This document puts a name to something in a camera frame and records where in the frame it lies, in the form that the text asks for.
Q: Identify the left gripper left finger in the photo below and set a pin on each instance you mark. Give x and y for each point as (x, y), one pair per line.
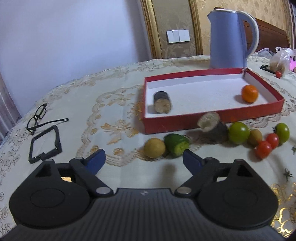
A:
(56, 194)

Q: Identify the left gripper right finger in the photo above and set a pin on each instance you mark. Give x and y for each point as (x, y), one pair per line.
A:
(230, 194)

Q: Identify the red cherry tomato front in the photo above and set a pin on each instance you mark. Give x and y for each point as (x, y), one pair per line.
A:
(263, 149)

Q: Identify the red cherry tomato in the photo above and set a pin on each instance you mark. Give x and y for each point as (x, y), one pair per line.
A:
(273, 140)
(263, 149)

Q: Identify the large green tomato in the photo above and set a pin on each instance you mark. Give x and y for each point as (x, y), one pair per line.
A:
(238, 133)

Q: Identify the brown kiwi-like fruit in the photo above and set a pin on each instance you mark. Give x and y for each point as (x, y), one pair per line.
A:
(255, 137)

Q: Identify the dark sugarcane piece outside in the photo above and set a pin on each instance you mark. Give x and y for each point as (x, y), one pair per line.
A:
(214, 131)

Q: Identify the red cherry tomato back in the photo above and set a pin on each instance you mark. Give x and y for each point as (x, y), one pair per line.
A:
(273, 140)

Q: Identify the green cucumber chunk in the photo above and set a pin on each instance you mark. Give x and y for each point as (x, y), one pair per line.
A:
(176, 144)

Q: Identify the yellow-brown longan fruit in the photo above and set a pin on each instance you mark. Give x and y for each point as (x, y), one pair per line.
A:
(154, 148)

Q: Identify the green tomato stem calyx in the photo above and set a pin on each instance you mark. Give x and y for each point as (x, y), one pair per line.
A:
(287, 174)

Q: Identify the black eyeglasses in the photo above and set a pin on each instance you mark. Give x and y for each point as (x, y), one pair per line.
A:
(33, 123)

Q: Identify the pink patterned curtain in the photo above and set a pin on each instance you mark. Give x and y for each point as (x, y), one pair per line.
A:
(8, 112)

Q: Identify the orange tangerine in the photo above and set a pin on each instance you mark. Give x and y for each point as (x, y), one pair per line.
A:
(249, 93)

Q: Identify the red shallow cardboard box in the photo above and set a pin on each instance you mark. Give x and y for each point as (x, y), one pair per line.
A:
(194, 93)

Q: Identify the dark sugarcane piece in box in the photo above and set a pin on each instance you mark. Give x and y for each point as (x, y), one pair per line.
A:
(162, 102)

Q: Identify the cream embroidered tablecloth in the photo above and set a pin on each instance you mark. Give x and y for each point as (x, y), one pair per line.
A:
(105, 112)

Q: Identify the small red tomato far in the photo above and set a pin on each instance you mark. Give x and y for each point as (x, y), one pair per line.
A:
(278, 74)

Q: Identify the black flat object far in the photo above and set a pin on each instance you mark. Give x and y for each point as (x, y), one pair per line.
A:
(266, 68)

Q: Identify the clear plastic bag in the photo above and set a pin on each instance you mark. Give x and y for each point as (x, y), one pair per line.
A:
(280, 61)

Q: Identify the blue electric kettle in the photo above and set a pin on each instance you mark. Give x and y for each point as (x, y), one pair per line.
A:
(228, 43)

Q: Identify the wooden bed headboard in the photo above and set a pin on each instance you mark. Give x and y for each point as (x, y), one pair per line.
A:
(269, 36)

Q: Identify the black square frame holder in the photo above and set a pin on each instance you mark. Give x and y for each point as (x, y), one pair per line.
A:
(52, 153)

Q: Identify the white wall switch panel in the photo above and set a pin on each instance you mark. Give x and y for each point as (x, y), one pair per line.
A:
(178, 36)

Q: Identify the gold wall moulding frame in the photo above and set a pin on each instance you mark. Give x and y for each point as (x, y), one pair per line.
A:
(158, 17)

